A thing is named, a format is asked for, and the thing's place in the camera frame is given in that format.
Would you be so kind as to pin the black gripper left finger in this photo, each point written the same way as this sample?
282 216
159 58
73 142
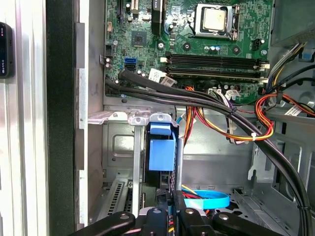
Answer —
152 223

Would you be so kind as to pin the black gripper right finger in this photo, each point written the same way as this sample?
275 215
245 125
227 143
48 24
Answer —
192 223

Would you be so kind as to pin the hard disk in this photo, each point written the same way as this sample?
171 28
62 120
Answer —
161 157

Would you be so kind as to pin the metal disk bay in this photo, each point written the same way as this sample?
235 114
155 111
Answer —
137 152

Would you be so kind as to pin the metal optical drive cage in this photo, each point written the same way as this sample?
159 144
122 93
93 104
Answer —
292 147

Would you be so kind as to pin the black open PC case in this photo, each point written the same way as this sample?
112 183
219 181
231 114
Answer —
60 123

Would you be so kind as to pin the black RAM slot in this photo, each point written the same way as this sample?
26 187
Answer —
211 59
211 72

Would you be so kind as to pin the green motherboard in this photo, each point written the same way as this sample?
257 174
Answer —
150 52

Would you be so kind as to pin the CPU socket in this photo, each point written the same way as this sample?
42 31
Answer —
197 22

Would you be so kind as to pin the silver CPU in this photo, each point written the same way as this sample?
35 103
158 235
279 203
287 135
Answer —
214 19

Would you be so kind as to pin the grey power supply unit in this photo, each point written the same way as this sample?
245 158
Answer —
292 19

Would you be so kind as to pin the small black device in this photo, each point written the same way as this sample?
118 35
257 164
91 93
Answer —
6 49

